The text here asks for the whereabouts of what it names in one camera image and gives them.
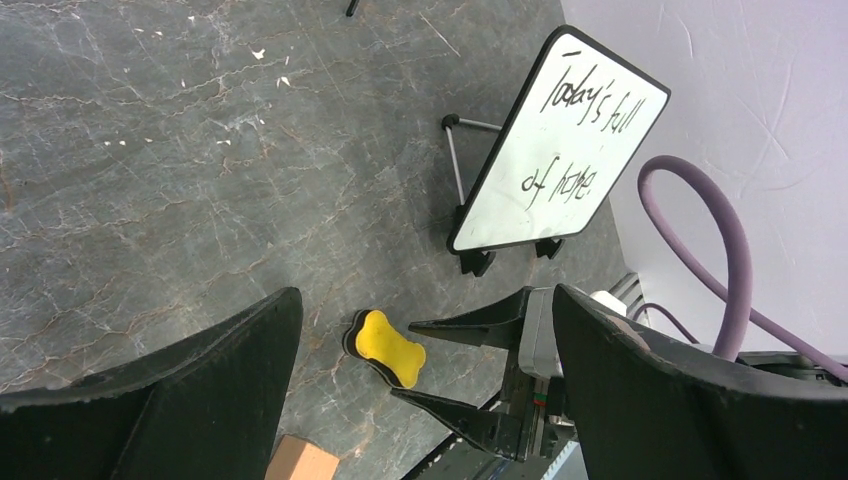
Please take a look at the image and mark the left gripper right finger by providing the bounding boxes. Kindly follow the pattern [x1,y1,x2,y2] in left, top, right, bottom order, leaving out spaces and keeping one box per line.
[552,285,847,479]

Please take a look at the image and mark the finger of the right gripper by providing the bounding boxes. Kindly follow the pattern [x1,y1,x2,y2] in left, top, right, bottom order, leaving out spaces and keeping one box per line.
[408,287,533,350]
[391,389,524,461]

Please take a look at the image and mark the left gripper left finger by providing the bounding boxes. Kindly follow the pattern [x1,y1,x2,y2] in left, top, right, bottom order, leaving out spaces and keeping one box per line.
[1,287,303,479]

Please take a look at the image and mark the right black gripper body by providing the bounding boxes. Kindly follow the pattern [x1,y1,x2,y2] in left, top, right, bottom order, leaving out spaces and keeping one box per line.
[502,288,576,461]

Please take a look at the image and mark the yellow bone-shaped eraser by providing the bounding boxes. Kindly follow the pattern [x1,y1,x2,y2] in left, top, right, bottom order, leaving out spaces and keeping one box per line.
[342,310,427,389]

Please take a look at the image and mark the white whiteboard black frame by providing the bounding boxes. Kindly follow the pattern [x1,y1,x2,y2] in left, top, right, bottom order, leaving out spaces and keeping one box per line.
[441,25,671,277]

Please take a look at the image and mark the right wooden cube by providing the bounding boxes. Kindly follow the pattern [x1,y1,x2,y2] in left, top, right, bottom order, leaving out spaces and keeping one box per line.
[265,435,340,480]

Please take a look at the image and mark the black microphone tripod stand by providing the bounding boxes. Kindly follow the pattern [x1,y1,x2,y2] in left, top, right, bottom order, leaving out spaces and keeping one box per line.
[345,0,359,17]

